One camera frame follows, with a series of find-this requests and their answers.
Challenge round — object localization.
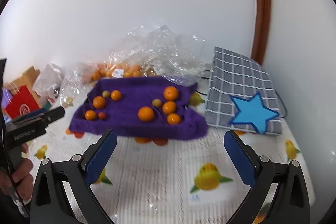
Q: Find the small kumquat orange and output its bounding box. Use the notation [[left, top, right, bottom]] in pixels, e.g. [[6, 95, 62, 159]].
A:
[[84, 110, 97, 121]]

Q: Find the green yellow longan fruit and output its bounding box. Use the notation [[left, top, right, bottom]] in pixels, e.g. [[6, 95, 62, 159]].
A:
[[152, 98, 162, 107]]

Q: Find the large orange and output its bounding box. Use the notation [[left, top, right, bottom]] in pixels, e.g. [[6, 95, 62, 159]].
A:
[[163, 86, 179, 101]]

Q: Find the pale longan fruit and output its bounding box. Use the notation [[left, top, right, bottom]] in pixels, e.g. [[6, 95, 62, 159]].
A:
[[102, 90, 110, 98]]

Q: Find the person left hand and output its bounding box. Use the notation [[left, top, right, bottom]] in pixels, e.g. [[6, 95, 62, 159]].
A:
[[1, 157, 34, 201]]

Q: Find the red paper bag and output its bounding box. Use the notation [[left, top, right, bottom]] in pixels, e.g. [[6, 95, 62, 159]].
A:
[[5, 86, 40, 119]]

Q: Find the cardboard box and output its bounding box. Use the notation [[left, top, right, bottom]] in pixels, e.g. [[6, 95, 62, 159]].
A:
[[4, 66, 41, 92]]

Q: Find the left clear plastic bag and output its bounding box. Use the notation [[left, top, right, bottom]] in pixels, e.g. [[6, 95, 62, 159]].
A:
[[60, 62, 106, 108]]

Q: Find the clear plastic bag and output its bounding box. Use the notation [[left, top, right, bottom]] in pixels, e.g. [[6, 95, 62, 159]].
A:
[[60, 62, 106, 108], [108, 25, 206, 86]]

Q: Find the bag of kumquats with label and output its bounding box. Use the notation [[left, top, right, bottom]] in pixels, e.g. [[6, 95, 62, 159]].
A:
[[105, 63, 142, 79]]

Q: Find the purple towel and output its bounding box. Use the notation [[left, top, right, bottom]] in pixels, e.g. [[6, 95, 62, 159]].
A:
[[69, 76, 207, 140]]

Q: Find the bag of longans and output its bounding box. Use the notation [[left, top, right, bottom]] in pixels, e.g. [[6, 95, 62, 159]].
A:
[[142, 67, 158, 77]]

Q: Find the brown wooden door frame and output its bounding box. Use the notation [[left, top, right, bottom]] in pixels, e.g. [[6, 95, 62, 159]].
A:
[[251, 0, 272, 65]]

